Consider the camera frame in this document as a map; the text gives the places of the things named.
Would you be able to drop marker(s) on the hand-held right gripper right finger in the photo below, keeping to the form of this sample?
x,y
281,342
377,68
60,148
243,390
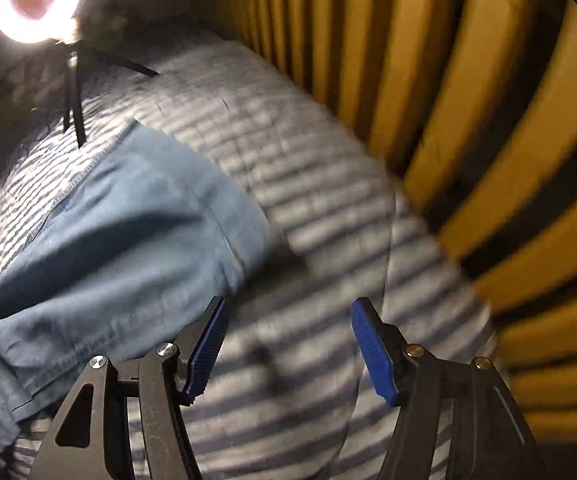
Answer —
x,y
373,355

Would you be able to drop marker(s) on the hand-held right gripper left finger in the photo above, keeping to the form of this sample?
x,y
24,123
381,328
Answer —
x,y
208,345

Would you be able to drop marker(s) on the light blue denim pants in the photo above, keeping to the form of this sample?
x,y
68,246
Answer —
x,y
118,240

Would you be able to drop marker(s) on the grey striped bed sheet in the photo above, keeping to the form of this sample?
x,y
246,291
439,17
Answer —
x,y
293,170

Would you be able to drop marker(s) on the black tripod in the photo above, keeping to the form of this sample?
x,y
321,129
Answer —
x,y
73,105

